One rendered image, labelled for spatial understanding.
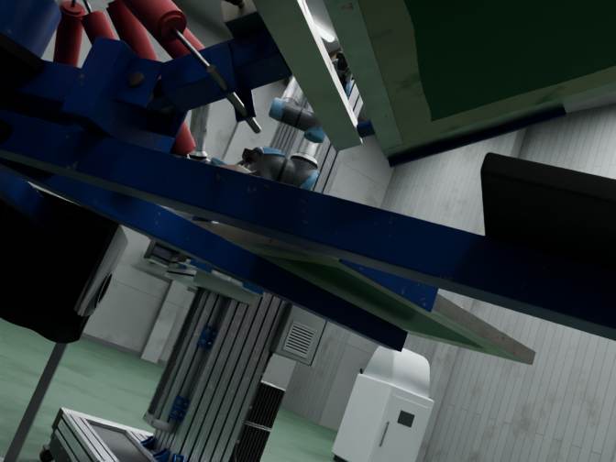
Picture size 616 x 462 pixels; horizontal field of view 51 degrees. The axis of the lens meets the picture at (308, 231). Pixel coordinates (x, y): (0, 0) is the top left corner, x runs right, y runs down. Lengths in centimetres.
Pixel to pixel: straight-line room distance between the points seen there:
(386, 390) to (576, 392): 332
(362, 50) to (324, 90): 14
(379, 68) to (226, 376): 194
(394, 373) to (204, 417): 428
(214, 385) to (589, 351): 720
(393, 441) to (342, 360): 529
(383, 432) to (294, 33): 601
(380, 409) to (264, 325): 409
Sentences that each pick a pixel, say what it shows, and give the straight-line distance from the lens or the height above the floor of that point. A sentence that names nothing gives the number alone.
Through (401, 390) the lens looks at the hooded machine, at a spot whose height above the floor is 92.
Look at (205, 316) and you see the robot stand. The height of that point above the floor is 80.
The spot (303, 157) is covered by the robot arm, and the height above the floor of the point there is 149.
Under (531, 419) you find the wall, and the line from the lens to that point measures 957.
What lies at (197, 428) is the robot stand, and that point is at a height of 38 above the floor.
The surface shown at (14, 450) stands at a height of 8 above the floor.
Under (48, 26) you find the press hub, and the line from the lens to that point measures 121.
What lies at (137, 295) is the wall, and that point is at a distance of 1175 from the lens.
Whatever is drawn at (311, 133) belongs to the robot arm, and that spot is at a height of 151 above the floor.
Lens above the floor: 72
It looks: 12 degrees up
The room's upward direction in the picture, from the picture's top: 21 degrees clockwise
